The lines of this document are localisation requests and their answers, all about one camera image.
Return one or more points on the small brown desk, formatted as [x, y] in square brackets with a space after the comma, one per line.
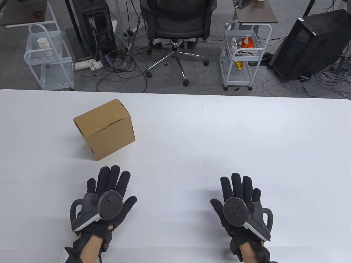
[255, 15]

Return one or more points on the white power adapter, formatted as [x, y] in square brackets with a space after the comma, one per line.
[48, 52]

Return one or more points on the white paper cup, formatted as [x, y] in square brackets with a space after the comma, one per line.
[43, 43]

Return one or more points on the brown cardboard mailer box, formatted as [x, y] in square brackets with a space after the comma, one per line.
[109, 131]

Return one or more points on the dark wooden desk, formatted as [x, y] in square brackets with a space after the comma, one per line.
[19, 11]

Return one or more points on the black mesh computer tower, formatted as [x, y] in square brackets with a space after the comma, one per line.
[310, 46]

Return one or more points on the person's right hand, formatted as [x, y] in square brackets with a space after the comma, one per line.
[235, 186]

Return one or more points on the black mesh office chair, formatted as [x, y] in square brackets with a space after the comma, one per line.
[178, 19]

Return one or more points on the white power strip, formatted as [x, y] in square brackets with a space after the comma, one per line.
[85, 65]

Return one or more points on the orange snack packet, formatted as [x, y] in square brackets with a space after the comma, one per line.
[247, 42]

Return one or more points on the person's right forearm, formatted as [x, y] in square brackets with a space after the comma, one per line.
[249, 254]

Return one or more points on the grey white handheld controller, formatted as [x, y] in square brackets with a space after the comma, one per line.
[109, 204]
[234, 211]

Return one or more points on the black wrist sensor box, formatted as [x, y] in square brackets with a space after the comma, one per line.
[64, 256]

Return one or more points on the open black computer tower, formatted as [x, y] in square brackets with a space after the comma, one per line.
[98, 27]

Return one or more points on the person's left hand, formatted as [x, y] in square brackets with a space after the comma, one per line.
[109, 178]

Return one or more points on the yellow snack packet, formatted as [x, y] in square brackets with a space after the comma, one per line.
[239, 65]

